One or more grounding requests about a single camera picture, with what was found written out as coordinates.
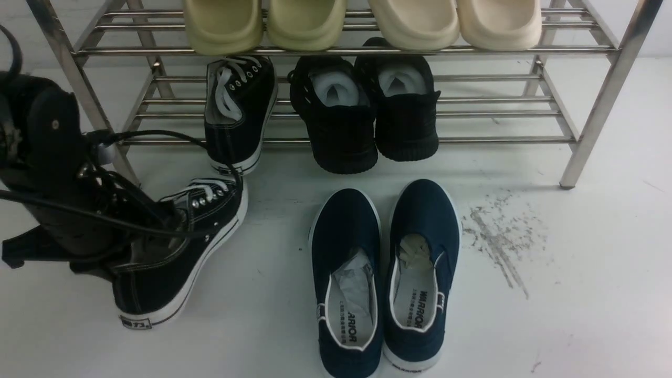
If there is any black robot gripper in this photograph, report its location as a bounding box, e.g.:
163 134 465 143
2 71 158 281

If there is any black canvas sneaker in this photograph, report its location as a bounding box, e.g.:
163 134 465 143
204 56 278 176
112 177 249 330

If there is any stainless steel shoe rack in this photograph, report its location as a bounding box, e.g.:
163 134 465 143
27 1 662 190

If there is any navy slip-on left shoe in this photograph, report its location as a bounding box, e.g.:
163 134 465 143
309 187 384 377

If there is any navy slip-on shoe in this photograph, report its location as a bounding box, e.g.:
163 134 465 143
382 179 463 375
309 187 384 377

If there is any black knit left shoe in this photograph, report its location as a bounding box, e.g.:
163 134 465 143
288 56 379 175

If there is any black knit shoe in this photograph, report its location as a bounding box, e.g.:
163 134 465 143
288 56 379 175
354 54 441 161

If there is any navy slip-on right shoe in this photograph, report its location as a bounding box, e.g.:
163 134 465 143
382 179 463 375

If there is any black knit right shoe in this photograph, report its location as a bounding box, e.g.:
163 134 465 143
354 54 441 161

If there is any olive green left slipper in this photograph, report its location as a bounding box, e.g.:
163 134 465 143
182 1 264 56

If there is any olive green slipper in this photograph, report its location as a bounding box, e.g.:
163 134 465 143
182 1 264 56
266 1 348 51

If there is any olive green right slipper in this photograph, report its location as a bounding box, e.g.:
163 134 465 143
266 1 348 51

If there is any cream left slipper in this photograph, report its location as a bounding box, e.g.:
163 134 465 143
368 1 460 51

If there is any cream slipper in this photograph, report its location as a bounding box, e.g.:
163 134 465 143
457 1 542 51
368 1 460 51

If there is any cream right slipper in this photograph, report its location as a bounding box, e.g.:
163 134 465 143
457 1 542 51

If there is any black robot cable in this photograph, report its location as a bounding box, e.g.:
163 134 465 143
0 24 245 239

